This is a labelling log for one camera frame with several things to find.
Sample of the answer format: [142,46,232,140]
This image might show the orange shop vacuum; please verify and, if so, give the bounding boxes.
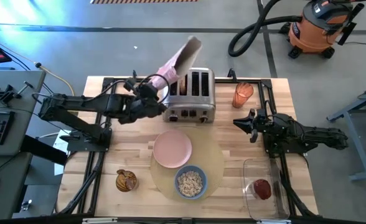
[286,0,366,60]

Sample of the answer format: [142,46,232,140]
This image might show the blue bowl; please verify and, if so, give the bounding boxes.
[173,164,209,201]

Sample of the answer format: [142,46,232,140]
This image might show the amber glass jar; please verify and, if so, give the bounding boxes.
[115,168,139,193]

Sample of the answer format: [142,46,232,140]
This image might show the white paper sheet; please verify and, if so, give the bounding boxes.
[53,128,75,177]

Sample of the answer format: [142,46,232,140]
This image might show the yellow cable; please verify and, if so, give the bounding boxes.
[34,62,77,98]

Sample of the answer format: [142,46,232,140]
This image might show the black vacuum hose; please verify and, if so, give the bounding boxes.
[227,0,304,58]

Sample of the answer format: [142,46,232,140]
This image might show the clear plastic container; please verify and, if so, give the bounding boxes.
[242,157,291,222]

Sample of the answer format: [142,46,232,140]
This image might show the grey desk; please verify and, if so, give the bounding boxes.
[0,69,47,157]

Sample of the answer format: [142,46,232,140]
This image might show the orange ribbed tumbler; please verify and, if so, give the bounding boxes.
[232,81,255,110]

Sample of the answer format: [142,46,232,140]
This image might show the black clamp tool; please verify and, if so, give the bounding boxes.
[0,80,35,105]

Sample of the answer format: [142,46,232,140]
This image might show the black metal table frame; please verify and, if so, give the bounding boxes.
[55,75,320,219]

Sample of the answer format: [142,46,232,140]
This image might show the blue-grey metal stand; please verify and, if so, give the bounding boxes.
[326,80,366,183]

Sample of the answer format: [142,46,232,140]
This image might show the round woven straw placemat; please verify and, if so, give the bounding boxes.
[149,125,225,203]

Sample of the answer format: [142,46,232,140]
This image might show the pink plate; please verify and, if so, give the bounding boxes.
[152,129,194,169]

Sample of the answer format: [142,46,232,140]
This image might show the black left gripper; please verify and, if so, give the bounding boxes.
[117,82,169,126]

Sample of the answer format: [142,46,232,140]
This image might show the silver four-slot toaster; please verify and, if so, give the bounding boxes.
[161,67,217,124]

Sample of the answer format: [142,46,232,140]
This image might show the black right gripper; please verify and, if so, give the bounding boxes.
[232,108,286,144]

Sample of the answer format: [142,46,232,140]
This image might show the cereal rings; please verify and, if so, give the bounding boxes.
[177,170,204,198]

